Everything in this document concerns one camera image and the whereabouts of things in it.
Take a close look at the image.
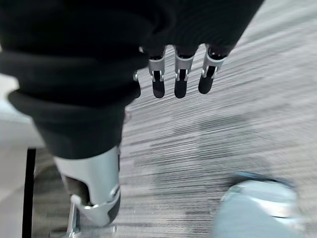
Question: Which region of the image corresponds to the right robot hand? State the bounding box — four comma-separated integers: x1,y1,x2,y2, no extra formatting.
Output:
0,0,264,227

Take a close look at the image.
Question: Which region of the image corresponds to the small bin with light bag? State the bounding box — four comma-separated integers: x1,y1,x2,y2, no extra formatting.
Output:
212,172,306,238

